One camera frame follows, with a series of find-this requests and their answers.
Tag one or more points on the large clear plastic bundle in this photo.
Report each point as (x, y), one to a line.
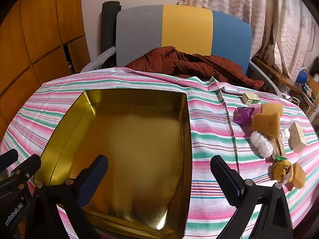
(261, 143)

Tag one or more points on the black rolled mat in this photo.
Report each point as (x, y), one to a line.
(108, 25)

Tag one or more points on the brown padded jacket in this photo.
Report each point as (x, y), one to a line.
(194, 64)

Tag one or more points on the purple snack packet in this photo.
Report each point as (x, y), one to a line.
(243, 115)

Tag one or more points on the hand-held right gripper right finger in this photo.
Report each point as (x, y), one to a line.
(228, 179)

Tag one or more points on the large yellow sponge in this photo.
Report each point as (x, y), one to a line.
(265, 124)

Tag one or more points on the wooden side table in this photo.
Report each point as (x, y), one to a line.
(274, 72)

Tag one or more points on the grey yellow blue chair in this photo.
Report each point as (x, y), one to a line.
(187, 25)

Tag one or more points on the yellow snack packet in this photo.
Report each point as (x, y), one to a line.
(281, 170)

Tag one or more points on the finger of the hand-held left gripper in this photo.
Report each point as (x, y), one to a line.
(8, 159)
(22, 169)

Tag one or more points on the cream cardboard box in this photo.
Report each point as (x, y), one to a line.
(297, 137)

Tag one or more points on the clear snack bar packet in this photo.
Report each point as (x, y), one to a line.
(278, 147)

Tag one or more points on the small yellow sponge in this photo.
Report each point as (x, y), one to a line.
(273, 108)

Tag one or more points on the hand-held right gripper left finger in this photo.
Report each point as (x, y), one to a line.
(94, 178)

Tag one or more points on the small clear plastic bundle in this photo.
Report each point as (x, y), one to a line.
(284, 134)

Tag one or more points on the pink green striped tablecloth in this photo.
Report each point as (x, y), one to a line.
(211, 134)

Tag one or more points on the gold metal tin box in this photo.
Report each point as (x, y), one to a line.
(129, 134)

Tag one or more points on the printed paper bag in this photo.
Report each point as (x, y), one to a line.
(271, 52)

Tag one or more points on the small green box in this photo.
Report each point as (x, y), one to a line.
(250, 97)

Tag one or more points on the yellow sponge block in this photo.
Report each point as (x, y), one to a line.
(299, 175)

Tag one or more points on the blue round appliance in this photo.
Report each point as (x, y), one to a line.
(302, 76)

